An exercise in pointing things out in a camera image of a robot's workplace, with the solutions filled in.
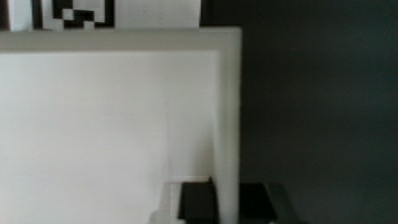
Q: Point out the white drawer cabinet box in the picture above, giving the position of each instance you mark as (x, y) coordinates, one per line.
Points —
(120, 109)

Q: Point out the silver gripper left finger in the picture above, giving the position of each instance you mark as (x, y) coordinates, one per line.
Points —
(189, 205)

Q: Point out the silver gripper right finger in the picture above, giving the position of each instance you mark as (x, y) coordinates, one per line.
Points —
(266, 204)

